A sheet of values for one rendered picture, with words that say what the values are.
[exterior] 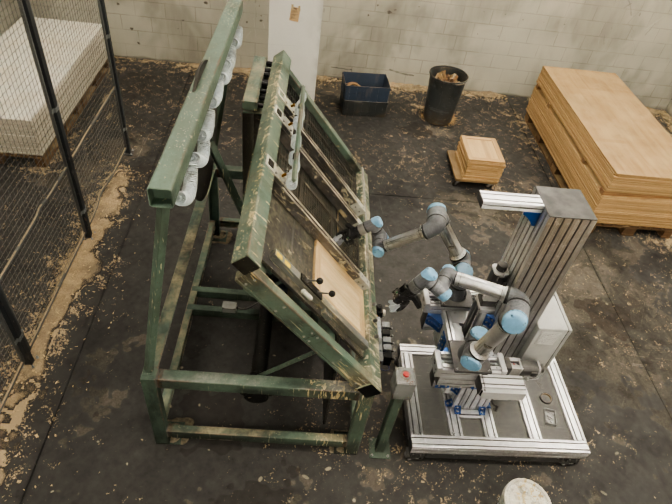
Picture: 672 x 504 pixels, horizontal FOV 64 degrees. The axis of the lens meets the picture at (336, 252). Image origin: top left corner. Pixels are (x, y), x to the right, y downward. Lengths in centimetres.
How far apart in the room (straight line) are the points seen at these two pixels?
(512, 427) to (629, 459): 97
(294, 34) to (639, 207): 418
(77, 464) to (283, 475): 134
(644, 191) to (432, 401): 341
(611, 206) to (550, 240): 346
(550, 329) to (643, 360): 213
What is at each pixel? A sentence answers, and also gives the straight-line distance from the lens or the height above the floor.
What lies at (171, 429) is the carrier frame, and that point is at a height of 18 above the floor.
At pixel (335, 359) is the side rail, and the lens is 299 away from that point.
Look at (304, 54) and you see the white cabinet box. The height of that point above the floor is 92.
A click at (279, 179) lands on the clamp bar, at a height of 177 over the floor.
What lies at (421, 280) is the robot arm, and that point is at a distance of 276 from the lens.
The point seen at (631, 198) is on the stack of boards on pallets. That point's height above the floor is 50.
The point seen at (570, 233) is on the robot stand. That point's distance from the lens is 291.
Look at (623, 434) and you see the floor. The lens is 485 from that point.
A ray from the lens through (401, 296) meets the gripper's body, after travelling 284.
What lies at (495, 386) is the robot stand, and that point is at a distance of 335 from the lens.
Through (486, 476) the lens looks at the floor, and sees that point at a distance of 417.
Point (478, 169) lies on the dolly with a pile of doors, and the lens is 628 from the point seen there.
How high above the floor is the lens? 356
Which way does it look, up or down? 43 degrees down
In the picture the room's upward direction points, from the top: 9 degrees clockwise
